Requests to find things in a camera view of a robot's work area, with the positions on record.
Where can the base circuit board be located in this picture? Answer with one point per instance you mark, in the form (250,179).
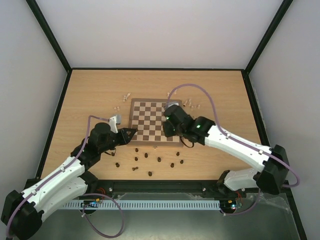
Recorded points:
(91,203)
(231,204)

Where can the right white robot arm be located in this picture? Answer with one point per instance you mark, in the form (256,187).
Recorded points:
(268,165)

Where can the wooden chessboard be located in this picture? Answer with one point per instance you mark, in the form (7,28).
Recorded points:
(146,116)

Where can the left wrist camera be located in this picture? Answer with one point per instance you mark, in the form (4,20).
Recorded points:
(115,119)

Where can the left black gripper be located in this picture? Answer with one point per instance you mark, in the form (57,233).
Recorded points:
(125,138)

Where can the black aluminium frame rail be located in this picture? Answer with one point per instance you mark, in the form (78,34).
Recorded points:
(196,187)

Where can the left base circuit board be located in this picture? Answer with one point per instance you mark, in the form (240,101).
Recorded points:
(91,203)

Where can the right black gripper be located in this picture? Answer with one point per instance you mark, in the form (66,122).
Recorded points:
(169,127)

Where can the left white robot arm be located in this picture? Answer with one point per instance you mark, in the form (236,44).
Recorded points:
(24,212)

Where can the right base circuit board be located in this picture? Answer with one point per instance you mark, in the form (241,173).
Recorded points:
(231,204)

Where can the white slotted cable duct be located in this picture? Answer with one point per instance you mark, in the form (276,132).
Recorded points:
(211,205)

